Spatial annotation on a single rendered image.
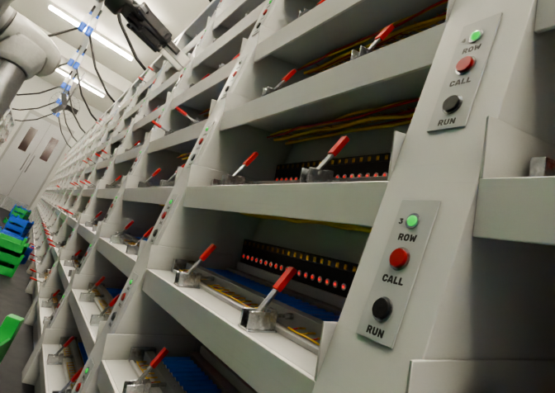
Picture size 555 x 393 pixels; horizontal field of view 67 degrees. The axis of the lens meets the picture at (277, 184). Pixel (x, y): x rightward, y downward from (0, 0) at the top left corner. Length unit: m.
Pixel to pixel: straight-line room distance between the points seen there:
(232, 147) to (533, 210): 0.76
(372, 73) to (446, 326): 0.34
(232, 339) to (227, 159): 0.54
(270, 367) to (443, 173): 0.25
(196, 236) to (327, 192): 0.52
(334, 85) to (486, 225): 0.35
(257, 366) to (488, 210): 0.28
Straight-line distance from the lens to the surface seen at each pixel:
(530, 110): 0.43
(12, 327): 0.70
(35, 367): 1.70
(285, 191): 0.56
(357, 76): 0.59
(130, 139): 2.36
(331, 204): 0.48
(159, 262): 0.94
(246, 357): 0.50
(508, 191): 0.34
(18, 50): 1.63
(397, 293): 0.35
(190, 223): 0.95
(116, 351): 0.97
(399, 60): 0.54
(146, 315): 0.96
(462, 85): 0.43
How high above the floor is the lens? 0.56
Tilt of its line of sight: 14 degrees up
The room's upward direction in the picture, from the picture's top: 24 degrees clockwise
